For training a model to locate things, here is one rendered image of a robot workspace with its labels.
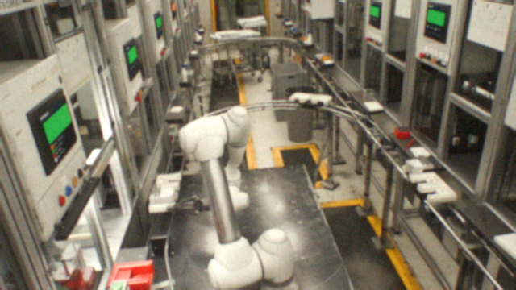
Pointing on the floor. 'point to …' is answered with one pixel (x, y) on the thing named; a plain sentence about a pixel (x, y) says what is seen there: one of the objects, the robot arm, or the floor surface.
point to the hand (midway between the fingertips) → (172, 207)
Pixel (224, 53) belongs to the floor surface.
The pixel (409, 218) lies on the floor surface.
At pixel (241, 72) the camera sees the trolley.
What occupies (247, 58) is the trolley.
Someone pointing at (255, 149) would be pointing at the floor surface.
